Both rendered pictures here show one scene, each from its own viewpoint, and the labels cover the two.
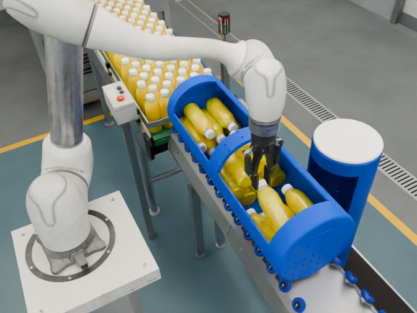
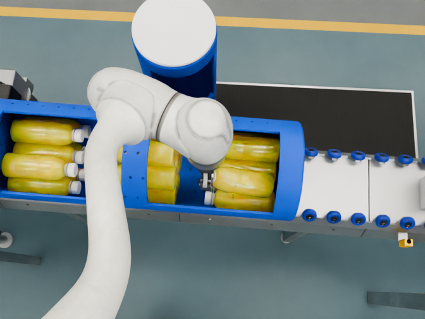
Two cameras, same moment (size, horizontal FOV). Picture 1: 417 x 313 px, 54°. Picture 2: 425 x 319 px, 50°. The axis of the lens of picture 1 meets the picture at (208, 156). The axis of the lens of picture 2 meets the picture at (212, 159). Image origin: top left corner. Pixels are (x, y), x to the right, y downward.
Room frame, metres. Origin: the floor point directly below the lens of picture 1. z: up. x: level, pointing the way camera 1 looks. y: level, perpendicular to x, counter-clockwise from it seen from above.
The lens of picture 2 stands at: (0.76, 0.07, 2.36)
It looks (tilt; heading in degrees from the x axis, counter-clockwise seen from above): 75 degrees down; 298
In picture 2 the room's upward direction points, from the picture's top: straight up
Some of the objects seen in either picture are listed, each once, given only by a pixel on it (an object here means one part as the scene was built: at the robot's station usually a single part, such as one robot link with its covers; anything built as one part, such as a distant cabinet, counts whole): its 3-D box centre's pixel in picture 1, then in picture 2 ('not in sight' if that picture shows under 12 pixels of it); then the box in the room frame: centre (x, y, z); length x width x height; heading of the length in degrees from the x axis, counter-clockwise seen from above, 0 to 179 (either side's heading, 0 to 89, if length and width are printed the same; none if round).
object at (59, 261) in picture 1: (71, 241); not in sight; (0.80, 0.46, 1.08); 0.22 x 0.18 x 0.06; 33
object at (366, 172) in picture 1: (330, 208); (182, 85); (1.26, -0.58, 0.59); 0.28 x 0.28 x 0.88
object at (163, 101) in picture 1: (167, 109); not in sight; (1.60, 0.18, 0.99); 0.07 x 0.07 x 0.19
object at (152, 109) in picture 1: (152, 113); not in sight; (1.57, 0.25, 0.99); 0.07 x 0.07 x 0.19
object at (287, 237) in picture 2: not in sight; (296, 230); (0.54, -0.31, 0.31); 0.06 x 0.06 x 0.63; 24
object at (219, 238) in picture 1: (218, 213); not in sight; (1.50, -0.04, 0.31); 0.06 x 0.06 x 0.63; 24
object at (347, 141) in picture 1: (347, 140); (173, 28); (1.26, -0.58, 1.03); 0.28 x 0.28 x 0.01
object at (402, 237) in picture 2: not in sight; (405, 234); (0.30, -0.35, 0.92); 0.08 x 0.03 x 0.05; 114
